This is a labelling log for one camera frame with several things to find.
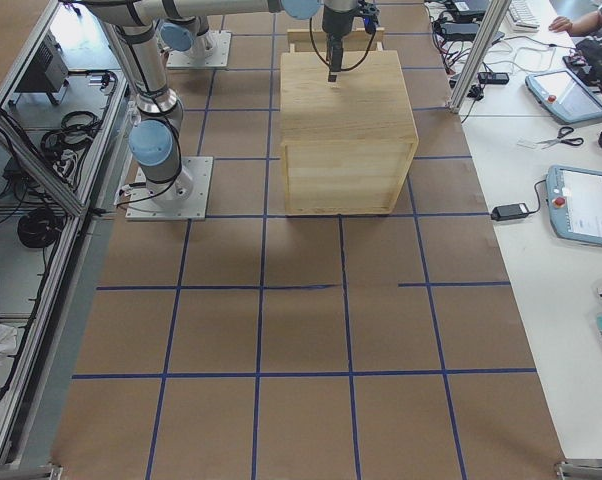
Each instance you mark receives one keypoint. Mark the blue teach pendant far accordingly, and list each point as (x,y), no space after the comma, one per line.
(564,96)

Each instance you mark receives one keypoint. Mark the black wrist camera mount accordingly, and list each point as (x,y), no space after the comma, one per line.
(369,13)

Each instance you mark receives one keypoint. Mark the black power brick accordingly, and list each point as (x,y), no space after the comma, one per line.
(509,212)

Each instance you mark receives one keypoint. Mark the black handled scissors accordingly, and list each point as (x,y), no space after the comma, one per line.
(562,137)

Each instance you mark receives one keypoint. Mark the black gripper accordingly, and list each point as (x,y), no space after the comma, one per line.
(338,21)

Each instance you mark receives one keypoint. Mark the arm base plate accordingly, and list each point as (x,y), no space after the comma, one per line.
(218,60)
(185,198)

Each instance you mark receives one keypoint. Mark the blue teach pendant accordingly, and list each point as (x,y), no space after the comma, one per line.
(564,96)
(575,203)

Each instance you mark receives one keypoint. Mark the blue teach pendant near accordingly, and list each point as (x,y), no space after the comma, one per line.
(575,203)

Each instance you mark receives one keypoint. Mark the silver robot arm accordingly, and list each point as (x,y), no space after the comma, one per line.
(190,36)
(154,142)

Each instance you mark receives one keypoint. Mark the aluminium frame post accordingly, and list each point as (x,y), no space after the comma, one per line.
(493,18)

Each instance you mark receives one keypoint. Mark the person forearm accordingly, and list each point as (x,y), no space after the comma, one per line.
(587,24)

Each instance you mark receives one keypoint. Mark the light wooden drawer cabinet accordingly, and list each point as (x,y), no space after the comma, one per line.
(347,145)

